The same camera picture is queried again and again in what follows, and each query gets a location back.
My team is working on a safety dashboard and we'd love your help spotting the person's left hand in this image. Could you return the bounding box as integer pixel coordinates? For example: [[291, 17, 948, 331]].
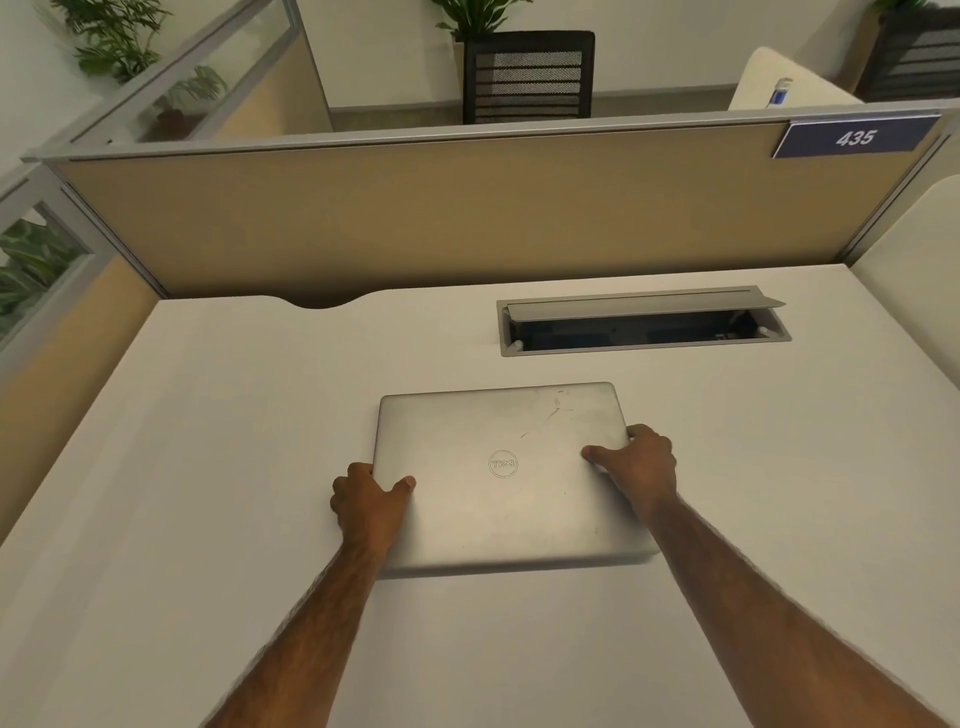
[[330, 462, 417, 558]]

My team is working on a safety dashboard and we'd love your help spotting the grey desk cable box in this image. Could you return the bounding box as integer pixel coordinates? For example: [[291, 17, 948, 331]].
[[495, 285, 793, 357]]

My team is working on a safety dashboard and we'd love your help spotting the blue number sign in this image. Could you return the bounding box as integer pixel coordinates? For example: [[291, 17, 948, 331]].
[[771, 114, 942, 160]]

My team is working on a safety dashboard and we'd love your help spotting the glass side partition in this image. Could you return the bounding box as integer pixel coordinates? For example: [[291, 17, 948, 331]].
[[0, 0, 335, 519]]

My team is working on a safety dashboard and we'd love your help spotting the black mesh office chair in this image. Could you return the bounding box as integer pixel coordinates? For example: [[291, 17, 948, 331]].
[[855, 6, 960, 104], [462, 30, 597, 126]]

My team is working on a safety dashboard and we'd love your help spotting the person's right forearm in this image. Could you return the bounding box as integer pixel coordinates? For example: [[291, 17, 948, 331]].
[[645, 493, 948, 728]]

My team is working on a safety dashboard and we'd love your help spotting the person's left forearm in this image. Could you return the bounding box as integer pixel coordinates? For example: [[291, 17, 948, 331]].
[[202, 541, 393, 728]]

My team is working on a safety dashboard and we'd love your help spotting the silver laptop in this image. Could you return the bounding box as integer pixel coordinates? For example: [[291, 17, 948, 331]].
[[372, 381, 660, 579]]

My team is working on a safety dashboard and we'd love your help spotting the person's right hand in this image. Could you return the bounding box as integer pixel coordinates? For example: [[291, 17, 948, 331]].
[[581, 423, 679, 522]]

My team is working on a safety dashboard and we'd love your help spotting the green potted plant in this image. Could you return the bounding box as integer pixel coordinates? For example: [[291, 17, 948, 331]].
[[431, 0, 535, 43], [153, 66, 230, 141], [51, 0, 174, 82]]

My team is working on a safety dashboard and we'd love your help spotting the green leafy plant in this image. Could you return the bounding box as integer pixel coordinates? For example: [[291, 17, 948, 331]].
[[0, 217, 84, 320]]

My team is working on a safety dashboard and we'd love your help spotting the beige desk partition panel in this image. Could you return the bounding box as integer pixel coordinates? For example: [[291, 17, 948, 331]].
[[22, 108, 960, 309], [846, 174, 960, 354]]

